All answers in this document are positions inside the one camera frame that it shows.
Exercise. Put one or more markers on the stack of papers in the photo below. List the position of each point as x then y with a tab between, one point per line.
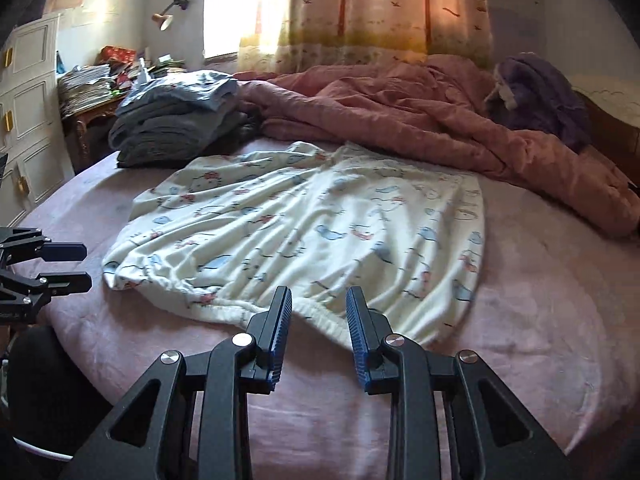
84	87

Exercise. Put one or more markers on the wooden headboard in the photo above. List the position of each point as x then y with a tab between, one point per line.
613	108

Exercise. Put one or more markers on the pink bed sheet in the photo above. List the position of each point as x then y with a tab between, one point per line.
556	315

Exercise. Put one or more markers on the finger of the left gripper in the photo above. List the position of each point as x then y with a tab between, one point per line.
66	283
50	251

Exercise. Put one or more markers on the pink plaid duvet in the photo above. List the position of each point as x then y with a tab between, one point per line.
435	112

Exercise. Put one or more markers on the pink wall lamp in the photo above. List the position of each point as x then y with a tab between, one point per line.
164	19

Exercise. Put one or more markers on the white drawer cabinet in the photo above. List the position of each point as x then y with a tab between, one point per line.
32	138

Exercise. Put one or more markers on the tree print curtain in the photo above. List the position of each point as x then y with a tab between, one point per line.
290	36

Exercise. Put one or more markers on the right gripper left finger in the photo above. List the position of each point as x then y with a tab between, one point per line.
186	416

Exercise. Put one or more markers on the stack of folded grey clothes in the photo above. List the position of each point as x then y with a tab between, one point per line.
175	118

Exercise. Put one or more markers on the white cartoon cat print pants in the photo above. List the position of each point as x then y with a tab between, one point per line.
214	240

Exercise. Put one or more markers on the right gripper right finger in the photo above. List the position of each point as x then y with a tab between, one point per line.
450	416

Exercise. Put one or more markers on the red gift bag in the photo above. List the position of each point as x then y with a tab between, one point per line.
116	55

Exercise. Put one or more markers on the carved wooden desk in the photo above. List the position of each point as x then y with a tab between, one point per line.
86	134

